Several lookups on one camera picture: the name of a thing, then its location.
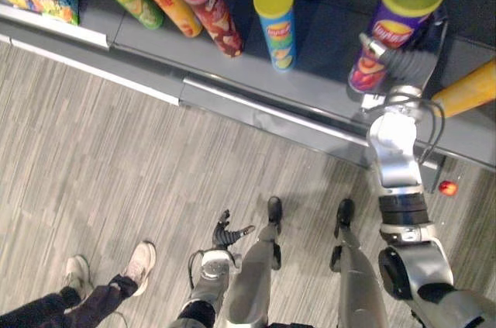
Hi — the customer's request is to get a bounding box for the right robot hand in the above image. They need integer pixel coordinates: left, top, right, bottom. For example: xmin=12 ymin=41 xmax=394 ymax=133
xmin=359 ymin=5 xmax=449 ymax=89

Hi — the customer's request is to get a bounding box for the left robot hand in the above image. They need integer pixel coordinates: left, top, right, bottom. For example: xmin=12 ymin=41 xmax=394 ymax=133
xmin=211 ymin=209 xmax=257 ymax=252

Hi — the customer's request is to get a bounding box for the purple chips can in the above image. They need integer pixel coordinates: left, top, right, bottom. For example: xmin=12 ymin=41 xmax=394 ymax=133
xmin=346 ymin=0 xmax=448 ymax=95

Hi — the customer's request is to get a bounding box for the orange chips can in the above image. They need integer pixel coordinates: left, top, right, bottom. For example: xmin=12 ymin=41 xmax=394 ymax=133
xmin=431 ymin=57 xmax=496 ymax=119

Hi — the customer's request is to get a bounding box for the grey shop shelf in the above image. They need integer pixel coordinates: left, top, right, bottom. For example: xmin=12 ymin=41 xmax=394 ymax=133
xmin=0 ymin=0 xmax=496 ymax=173

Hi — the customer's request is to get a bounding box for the chrome shelf edge strip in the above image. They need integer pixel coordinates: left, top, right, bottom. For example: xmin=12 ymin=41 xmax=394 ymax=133
xmin=181 ymin=76 xmax=370 ymax=147

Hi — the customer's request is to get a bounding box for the blue chips can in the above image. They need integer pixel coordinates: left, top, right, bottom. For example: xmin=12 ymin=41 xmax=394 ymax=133
xmin=253 ymin=0 xmax=298 ymax=73

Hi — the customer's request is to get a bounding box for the red chips can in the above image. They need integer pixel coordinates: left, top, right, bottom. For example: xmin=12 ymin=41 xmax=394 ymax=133
xmin=177 ymin=0 xmax=245 ymax=59

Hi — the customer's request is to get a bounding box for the white shelf edge strip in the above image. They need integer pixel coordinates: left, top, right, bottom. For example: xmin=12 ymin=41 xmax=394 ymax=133
xmin=0 ymin=3 xmax=110 ymax=50
xmin=0 ymin=34 xmax=181 ymax=107

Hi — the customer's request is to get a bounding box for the robot's left silver leg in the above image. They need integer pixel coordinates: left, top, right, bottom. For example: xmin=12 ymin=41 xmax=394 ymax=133
xmin=223 ymin=223 xmax=283 ymax=328

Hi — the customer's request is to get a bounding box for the robot's silver leg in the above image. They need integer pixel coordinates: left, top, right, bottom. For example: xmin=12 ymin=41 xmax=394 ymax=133
xmin=223 ymin=223 xmax=283 ymax=328
xmin=329 ymin=225 xmax=390 ymax=328

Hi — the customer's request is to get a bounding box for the robot's left dark foot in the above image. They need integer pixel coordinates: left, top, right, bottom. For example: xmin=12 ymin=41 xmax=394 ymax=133
xmin=267 ymin=195 xmax=283 ymax=229

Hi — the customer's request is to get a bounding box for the robot's dark foot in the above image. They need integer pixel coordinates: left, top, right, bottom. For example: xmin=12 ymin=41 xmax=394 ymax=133
xmin=267 ymin=195 xmax=283 ymax=229
xmin=333 ymin=198 xmax=356 ymax=238

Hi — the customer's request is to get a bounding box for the person's white shoe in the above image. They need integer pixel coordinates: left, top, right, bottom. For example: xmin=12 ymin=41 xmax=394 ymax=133
xmin=63 ymin=254 xmax=95 ymax=302
xmin=122 ymin=240 xmax=157 ymax=298

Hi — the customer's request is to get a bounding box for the robot's right dark foot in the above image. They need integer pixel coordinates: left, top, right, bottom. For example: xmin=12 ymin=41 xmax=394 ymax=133
xmin=333 ymin=198 xmax=356 ymax=238

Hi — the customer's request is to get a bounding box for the small red object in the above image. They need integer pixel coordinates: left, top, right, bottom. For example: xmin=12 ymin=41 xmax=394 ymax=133
xmin=438 ymin=180 xmax=460 ymax=197

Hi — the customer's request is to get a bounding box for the robot's right silver leg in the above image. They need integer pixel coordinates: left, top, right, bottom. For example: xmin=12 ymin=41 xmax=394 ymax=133
xmin=329 ymin=225 xmax=390 ymax=328

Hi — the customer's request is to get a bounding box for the person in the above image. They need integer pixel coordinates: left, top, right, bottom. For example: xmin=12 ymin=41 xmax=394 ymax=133
xmin=0 ymin=273 xmax=140 ymax=328

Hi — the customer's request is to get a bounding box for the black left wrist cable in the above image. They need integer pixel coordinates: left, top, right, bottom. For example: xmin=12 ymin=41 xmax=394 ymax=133
xmin=187 ymin=248 xmax=207 ymax=291

